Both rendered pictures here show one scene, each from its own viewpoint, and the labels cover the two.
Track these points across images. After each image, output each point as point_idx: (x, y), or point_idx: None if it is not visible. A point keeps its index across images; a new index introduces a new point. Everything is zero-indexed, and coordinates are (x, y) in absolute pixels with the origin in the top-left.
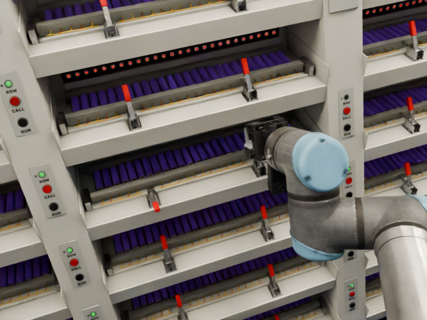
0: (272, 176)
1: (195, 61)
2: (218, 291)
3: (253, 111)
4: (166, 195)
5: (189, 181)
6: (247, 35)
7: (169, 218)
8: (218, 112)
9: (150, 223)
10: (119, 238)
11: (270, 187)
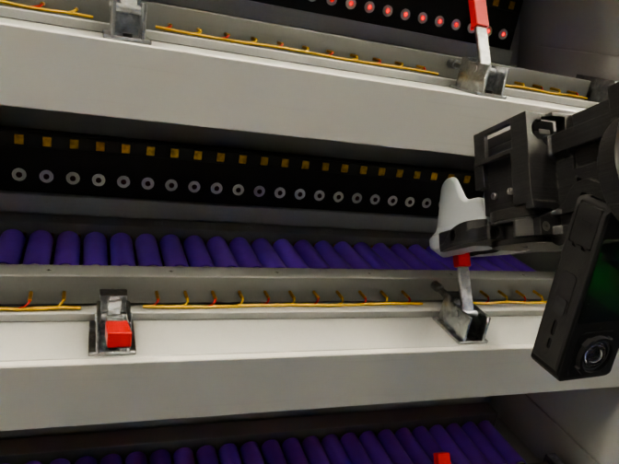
0: (584, 291)
1: (321, 29)
2: None
3: (487, 127)
4: (163, 334)
5: (246, 310)
6: (449, 16)
7: (152, 418)
8: (399, 87)
9: (75, 424)
10: None
11: (553, 345)
